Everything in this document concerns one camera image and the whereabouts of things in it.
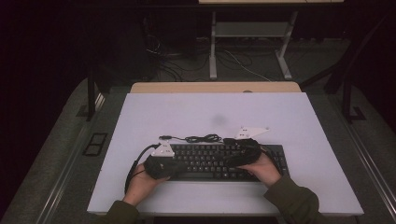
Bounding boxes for white table board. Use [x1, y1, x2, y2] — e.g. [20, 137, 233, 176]
[86, 91, 365, 217]

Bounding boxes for black floor socket frame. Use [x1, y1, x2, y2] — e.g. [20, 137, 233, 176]
[81, 132, 108, 158]

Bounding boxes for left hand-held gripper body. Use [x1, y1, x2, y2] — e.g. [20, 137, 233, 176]
[143, 142, 176, 180]

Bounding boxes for aluminium rail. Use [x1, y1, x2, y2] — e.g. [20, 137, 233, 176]
[344, 122, 396, 216]
[35, 124, 92, 224]

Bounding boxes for person's left hand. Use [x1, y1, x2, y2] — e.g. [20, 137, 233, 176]
[122, 162, 171, 207]

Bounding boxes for person's right hand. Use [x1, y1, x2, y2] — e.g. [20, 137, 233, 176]
[236, 151, 283, 189]

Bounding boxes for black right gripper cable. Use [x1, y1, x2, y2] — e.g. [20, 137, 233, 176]
[260, 143, 282, 163]

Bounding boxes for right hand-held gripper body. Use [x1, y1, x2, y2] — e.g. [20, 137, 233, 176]
[224, 126, 270, 168]

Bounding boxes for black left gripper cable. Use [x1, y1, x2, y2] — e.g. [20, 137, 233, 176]
[123, 143, 162, 194]

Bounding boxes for black computer keyboard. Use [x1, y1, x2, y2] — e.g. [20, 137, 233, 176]
[167, 142, 290, 183]

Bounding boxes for tangled black floor cables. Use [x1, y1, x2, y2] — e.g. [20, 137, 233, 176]
[143, 31, 210, 82]

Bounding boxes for black metal stand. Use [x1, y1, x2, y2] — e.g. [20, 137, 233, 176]
[340, 78, 368, 124]
[85, 70, 98, 122]

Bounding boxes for white metal desk frame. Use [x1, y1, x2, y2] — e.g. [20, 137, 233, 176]
[208, 10, 299, 81]

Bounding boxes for black keyboard cable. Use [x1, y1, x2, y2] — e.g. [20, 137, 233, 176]
[158, 133, 226, 145]

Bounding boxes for white floor cable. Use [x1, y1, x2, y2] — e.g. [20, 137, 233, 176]
[223, 49, 273, 83]

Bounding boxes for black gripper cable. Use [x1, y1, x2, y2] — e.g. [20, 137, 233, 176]
[260, 143, 282, 163]
[123, 143, 162, 194]

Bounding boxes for wooden table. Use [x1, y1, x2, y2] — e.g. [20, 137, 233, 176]
[129, 81, 303, 94]

